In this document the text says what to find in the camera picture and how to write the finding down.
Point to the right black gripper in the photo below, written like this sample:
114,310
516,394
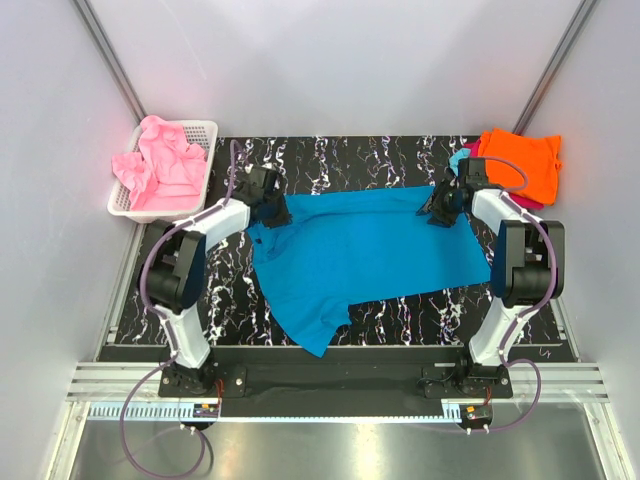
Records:
439,217

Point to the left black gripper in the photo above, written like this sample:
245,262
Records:
284,218

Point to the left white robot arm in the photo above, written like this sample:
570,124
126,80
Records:
172,277

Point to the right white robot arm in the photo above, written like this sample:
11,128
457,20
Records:
528,266

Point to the light blue folded t-shirt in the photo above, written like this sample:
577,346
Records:
455,159

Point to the magenta folded t-shirt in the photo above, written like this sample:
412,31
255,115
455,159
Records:
520,200

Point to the white plastic basket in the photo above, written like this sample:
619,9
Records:
203,133

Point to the pink t-shirt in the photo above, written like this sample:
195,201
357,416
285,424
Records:
166,173

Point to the orange folded t-shirt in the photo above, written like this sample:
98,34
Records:
538,158

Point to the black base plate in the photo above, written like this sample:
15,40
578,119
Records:
287,382

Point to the aluminium rail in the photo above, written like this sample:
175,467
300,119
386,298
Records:
118,391

